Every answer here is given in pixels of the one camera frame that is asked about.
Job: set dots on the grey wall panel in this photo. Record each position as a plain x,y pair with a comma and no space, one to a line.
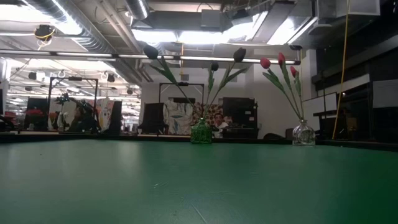
385,93

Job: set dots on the black monitor panel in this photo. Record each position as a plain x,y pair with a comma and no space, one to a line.
37,104

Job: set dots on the person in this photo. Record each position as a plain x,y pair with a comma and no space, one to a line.
219,119
79,121

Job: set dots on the green glass vase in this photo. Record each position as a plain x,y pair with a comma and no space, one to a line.
201,133

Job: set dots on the black ceiling spotlight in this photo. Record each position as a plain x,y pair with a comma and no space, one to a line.
111,77
32,75
130,91

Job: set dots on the black equipment rack panel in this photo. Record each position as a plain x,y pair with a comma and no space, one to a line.
239,109

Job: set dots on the black gantry frame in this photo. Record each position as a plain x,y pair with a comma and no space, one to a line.
74,78
182,84

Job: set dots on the wooden top workbench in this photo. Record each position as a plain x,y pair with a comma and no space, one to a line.
40,132
161,136

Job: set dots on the red artificial tulip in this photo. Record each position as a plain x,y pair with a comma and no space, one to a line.
265,63
281,58
293,71

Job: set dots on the bright ceiling light panel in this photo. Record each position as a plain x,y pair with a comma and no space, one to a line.
202,37

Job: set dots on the grey ceiling box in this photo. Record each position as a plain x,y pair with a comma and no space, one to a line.
211,19

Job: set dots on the black divider panel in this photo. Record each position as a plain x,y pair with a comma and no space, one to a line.
115,118
152,118

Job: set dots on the white patterned hanging cloth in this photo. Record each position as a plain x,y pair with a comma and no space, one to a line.
178,115

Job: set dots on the black table frame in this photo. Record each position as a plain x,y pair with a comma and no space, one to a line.
31,137

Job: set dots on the colourful hanging cloth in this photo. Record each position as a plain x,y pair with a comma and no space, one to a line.
104,109

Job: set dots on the silver spiral duct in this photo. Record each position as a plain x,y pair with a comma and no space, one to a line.
93,40

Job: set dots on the silver round duct end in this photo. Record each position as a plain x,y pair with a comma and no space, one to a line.
138,7

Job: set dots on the black artificial tulip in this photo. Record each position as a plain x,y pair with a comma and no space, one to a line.
239,55
214,66
150,52

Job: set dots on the green table mat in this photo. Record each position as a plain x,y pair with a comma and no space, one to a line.
124,193

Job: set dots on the long ceiling light strip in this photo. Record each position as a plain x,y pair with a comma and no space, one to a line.
84,54

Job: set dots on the grey rectangular duct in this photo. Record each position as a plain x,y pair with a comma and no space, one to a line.
348,7

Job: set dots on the red floral patterned cloth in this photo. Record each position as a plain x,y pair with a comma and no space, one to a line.
205,110

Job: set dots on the clear glass vase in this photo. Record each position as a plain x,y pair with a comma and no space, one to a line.
303,133

